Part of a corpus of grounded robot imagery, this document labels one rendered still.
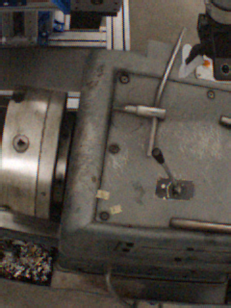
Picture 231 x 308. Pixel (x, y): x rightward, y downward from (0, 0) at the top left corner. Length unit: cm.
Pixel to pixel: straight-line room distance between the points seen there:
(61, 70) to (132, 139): 122
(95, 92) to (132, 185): 22
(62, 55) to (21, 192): 125
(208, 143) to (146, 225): 24
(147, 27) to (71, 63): 48
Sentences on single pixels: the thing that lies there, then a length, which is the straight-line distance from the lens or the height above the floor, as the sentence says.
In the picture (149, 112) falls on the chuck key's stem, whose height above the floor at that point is 128.
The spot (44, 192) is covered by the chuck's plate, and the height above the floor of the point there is 118.
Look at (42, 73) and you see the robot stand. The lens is 275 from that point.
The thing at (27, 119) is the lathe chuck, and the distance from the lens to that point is 159.
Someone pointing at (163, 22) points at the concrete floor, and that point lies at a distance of 313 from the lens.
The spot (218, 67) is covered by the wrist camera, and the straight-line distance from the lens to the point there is 132.
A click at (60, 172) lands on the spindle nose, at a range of 162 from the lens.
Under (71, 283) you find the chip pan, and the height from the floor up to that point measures 54.
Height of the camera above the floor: 272
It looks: 69 degrees down
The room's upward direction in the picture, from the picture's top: 9 degrees clockwise
